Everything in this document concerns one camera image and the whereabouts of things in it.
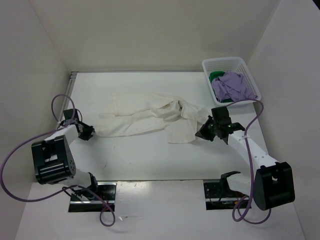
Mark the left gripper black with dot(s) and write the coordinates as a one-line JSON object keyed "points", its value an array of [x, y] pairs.
{"points": [[87, 136]]}

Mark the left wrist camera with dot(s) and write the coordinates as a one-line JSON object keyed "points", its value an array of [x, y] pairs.
{"points": [[70, 116]]}

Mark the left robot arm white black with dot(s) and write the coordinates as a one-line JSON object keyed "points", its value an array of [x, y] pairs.
{"points": [[54, 163]]}

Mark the purple shirt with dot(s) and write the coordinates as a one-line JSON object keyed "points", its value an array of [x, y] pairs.
{"points": [[232, 85]]}

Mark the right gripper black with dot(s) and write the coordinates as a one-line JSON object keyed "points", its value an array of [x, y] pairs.
{"points": [[202, 132]]}

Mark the green shirt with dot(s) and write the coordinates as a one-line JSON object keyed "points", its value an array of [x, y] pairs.
{"points": [[212, 77]]}

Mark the aluminium table edge rail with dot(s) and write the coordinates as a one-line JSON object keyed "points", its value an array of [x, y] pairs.
{"points": [[70, 82]]}

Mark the white t shirt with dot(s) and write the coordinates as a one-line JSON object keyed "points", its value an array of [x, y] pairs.
{"points": [[131, 114]]}

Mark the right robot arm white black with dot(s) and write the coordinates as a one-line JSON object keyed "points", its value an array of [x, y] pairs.
{"points": [[270, 182]]}

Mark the white plastic basket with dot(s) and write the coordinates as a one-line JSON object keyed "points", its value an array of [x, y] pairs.
{"points": [[225, 64]]}

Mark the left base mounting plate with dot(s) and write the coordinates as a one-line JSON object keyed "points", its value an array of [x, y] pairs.
{"points": [[81, 204]]}

